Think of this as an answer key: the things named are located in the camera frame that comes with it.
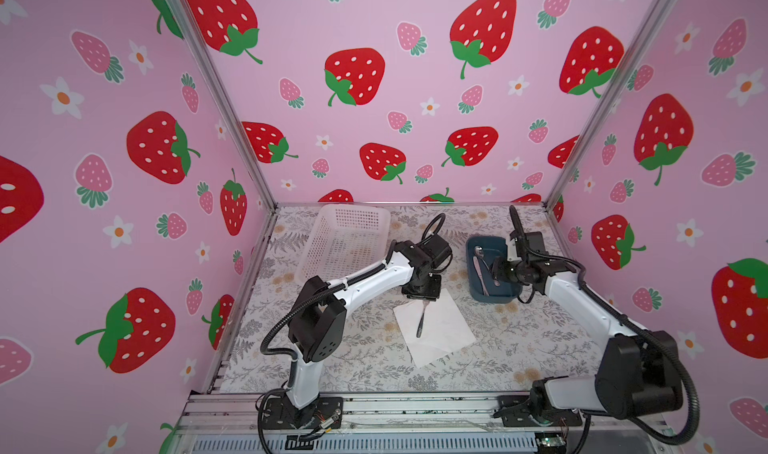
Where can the aluminium corner frame post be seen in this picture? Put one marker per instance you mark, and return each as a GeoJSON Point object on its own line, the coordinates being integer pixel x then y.
{"type": "Point", "coordinates": [184, 17]}

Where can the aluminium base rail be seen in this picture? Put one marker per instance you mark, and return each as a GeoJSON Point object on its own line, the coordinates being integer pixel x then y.
{"type": "Point", "coordinates": [433, 422]}

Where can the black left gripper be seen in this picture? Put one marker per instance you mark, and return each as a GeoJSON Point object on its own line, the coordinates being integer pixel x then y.
{"type": "Point", "coordinates": [432, 294]}

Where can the silver metal fork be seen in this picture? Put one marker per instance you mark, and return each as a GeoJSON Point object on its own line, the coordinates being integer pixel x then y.
{"type": "Point", "coordinates": [420, 325]}

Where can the white plastic mesh basket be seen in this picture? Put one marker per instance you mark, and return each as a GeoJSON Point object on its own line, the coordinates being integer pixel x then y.
{"type": "Point", "coordinates": [345, 238]}

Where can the white paper napkin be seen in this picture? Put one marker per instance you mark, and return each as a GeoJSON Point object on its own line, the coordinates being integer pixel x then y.
{"type": "Point", "coordinates": [445, 329]}

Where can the teal plastic utensil tray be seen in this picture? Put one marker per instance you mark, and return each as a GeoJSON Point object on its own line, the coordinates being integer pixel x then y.
{"type": "Point", "coordinates": [481, 285]}

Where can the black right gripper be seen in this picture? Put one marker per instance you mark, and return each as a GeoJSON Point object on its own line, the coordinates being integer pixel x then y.
{"type": "Point", "coordinates": [499, 262]}

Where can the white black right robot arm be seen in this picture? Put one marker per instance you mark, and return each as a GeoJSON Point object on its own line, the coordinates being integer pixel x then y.
{"type": "Point", "coordinates": [640, 379]}

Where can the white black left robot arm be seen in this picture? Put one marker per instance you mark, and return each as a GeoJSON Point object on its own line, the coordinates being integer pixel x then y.
{"type": "Point", "coordinates": [313, 328]}

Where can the right aluminium corner post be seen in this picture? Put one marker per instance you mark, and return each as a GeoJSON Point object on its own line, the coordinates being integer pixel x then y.
{"type": "Point", "coordinates": [652, 22]}

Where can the silver metal spoon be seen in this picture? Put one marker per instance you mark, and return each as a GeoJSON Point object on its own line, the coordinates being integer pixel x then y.
{"type": "Point", "coordinates": [480, 257]}

